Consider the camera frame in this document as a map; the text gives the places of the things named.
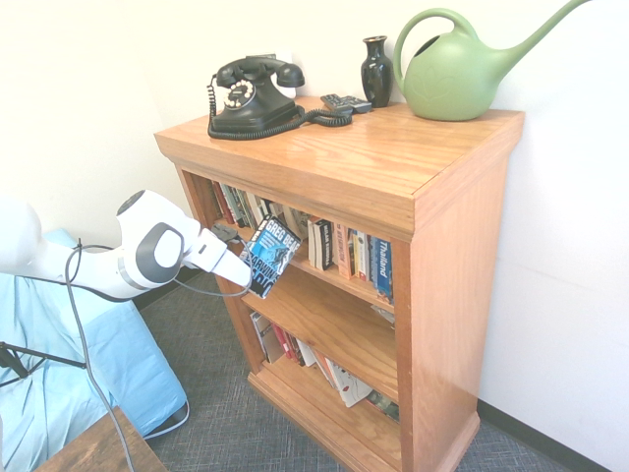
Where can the black tripod stand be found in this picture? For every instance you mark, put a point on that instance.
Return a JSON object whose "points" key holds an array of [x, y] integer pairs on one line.
{"points": [[34, 356]]}

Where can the loose paper cards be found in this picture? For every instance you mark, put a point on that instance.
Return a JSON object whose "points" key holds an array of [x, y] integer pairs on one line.
{"points": [[384, 314]]}

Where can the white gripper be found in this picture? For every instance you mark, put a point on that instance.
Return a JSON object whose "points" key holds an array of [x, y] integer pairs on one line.
{"points": [[221, 258]]}

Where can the dark spine book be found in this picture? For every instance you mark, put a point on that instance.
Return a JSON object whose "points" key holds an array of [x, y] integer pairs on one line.
{"points": [[242, 209]]}

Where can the white red cover book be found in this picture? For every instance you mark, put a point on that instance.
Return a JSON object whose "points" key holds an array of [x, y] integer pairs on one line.
{"points": [[349, 386]]}

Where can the wooden bookshelf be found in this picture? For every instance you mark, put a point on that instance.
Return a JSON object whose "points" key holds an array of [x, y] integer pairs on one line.
{"points": [[442, 319]]}

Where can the white square alarm clock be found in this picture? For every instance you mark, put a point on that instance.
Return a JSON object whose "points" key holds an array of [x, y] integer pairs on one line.
{"points": [[291, 92]]}

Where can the red white spine book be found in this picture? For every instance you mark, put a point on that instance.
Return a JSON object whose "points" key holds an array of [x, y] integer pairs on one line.
{"points": [[223, 204]]}

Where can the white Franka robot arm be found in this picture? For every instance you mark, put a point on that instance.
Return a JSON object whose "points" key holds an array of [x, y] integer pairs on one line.
{"points": [[98, 265]]}

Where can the leaning red white books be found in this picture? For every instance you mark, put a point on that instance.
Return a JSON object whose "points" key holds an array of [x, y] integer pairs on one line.
{"points": [[285, 344]]}

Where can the green plastic watering can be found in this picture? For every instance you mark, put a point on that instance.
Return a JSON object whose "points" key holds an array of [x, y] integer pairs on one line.
{"points": [[442, 83]]}

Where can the camouflage cover large book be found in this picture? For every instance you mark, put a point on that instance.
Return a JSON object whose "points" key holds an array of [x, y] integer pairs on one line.
{"points": [[383, 405]]}

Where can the orange spine book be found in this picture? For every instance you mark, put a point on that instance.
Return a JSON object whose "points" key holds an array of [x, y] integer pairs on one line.
{"points": [[344, 251]]}

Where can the blue black paperback book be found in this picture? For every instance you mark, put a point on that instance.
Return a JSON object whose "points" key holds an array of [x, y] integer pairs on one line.
{"points": [[272, 246]]}

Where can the white slim book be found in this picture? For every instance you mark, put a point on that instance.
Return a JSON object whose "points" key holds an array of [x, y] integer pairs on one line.
{"points": [[297, 223]]}

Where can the black ceramic vase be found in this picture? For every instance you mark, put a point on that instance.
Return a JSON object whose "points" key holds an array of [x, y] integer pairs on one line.
{"points": [[377, 74]]}

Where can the cream paperback book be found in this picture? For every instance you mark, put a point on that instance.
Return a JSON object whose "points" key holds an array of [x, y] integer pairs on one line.
{"points": [[362, 258]]}

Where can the blue Thailand book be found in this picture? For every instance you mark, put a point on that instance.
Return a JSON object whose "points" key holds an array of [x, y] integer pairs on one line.
{"points": [[383, 270]]}

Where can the black spine Kundera book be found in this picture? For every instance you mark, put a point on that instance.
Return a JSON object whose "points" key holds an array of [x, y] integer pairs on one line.
{"points": [[323, 246]]}

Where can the light blue cloth cover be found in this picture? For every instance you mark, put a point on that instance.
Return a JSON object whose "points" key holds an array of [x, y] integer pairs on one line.
{"points": [[123, 354]]}

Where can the black rotary telephone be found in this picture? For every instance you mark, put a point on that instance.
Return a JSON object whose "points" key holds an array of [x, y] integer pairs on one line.
{"points": [[255, 110]]}

